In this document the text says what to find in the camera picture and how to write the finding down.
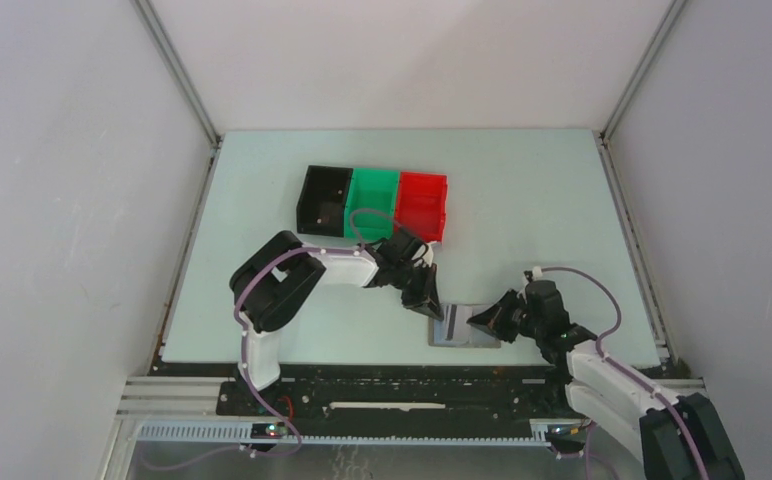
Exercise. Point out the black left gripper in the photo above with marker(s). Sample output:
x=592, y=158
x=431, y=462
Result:
x=427, y=292

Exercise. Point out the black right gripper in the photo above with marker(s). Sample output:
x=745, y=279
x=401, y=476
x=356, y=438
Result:
x=496, y=320

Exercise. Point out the beige leather card holder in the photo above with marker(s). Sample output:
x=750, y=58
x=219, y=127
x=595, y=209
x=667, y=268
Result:
x=454, y=331

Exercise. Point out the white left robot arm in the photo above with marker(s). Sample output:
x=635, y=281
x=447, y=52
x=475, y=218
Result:
x=271, y=287

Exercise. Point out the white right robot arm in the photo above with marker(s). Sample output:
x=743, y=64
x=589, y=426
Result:
x=674, y=436

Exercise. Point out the red plastic bin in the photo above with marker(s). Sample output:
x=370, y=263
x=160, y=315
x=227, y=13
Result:
x=421, y=204

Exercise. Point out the green plastic bin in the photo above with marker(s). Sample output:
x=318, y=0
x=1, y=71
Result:
x=374, y=189

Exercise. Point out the black plastic bin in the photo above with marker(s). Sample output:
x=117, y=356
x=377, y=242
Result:
x=321, y=204

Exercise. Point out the aluminium frame rail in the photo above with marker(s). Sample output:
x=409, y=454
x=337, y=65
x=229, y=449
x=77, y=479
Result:
x=186, y=407

